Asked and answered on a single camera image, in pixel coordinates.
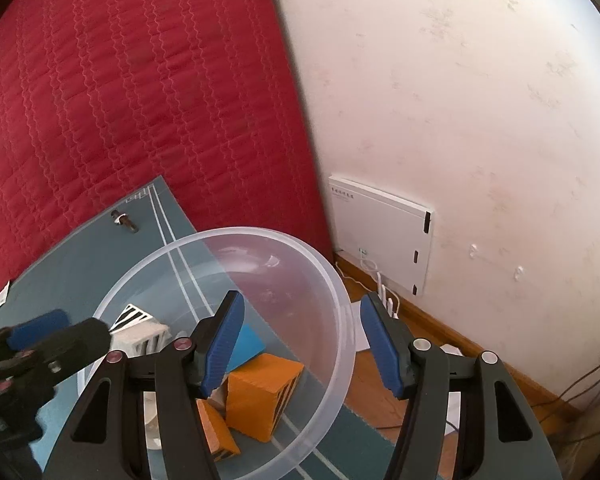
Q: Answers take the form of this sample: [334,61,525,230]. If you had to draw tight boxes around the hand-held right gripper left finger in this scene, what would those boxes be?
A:
[45,290,246,480]

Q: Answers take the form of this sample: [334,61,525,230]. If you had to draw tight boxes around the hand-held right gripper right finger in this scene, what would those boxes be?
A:
[360,292,563,480]

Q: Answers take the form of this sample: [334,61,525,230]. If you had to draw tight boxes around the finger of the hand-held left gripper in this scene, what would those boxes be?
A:
[15,317,114,391]
[0,309,72,361]

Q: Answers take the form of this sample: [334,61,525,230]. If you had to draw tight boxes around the blue block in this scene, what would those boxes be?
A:
[229,322,269,367]

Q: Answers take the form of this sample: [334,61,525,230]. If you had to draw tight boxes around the tan wooden block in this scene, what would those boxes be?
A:
[206,384,231,412]

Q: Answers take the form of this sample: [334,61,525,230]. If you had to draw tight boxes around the orange block black stripes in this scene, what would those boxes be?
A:
[225,352,306,443]

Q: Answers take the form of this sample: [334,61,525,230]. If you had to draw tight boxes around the white triangular block black stripes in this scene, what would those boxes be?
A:
[109,302,174,357]

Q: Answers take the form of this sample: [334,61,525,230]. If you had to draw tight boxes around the orange wedge block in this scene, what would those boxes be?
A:
[195,400,242,462]

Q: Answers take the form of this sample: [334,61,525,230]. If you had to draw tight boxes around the clear plastic bowl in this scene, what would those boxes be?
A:
[75,227,356,480]

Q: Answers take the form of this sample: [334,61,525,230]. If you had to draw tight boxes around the white plugs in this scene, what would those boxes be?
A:
[376,272,401,319]

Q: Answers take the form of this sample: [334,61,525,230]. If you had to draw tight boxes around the green table mat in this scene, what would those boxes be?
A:
[0,175,396,480]

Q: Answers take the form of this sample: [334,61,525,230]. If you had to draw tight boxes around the small dark bolt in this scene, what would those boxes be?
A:
[111,209,139,234]

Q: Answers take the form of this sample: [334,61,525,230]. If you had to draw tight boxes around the red quilted blanket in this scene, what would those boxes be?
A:
[0,0,333,321]

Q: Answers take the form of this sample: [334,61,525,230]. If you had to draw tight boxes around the white cable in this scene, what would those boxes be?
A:
[334,247,382,292]

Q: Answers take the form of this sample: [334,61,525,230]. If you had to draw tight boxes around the white wall panel box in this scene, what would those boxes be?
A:
[328,174,435,297]

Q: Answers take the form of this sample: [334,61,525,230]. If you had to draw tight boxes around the dark cables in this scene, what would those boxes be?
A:
[542,349,600,413]

